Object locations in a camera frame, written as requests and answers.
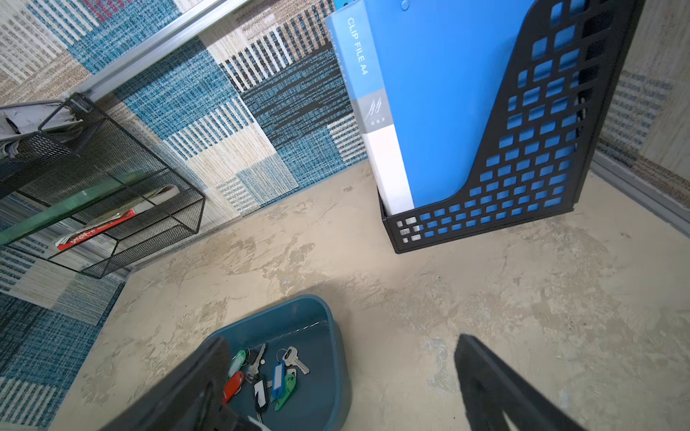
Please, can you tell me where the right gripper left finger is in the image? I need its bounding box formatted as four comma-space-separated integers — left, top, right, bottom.
102, 337, 261, 431

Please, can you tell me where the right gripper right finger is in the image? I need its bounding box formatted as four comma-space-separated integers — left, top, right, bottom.
454, 334, 582, 430

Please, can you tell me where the key with red tag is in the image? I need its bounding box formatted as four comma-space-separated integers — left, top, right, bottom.
223, 371, 244, 404

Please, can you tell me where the key with blue tag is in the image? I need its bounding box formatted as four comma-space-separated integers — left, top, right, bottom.
271, 346, 310, 400

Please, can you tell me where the key with green tag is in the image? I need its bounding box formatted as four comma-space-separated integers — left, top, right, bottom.
245, 343, 267, 384
227, 349, 247, 379
274, 367, 298, 411

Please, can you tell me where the key with black white tag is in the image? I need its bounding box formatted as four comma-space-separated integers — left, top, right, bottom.
253, 378, 269, 423

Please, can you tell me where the teal plastic storage box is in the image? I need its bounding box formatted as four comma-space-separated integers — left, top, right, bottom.
210, 295, 352, 430

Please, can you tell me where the colourful magazine on shelf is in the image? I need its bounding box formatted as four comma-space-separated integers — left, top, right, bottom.
55, 184, 180, 251

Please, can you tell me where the green book on shelf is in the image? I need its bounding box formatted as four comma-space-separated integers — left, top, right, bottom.
1, 171, 152, 246

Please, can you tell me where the black mesh file holder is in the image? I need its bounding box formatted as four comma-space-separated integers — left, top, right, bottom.
382, 1, 643, 254

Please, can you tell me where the blue clip file folder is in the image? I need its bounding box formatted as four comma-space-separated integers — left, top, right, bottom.
326, 0, 532, 216

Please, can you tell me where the black wire shelf rack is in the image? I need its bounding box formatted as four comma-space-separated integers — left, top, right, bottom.
1, 95, 206, 282

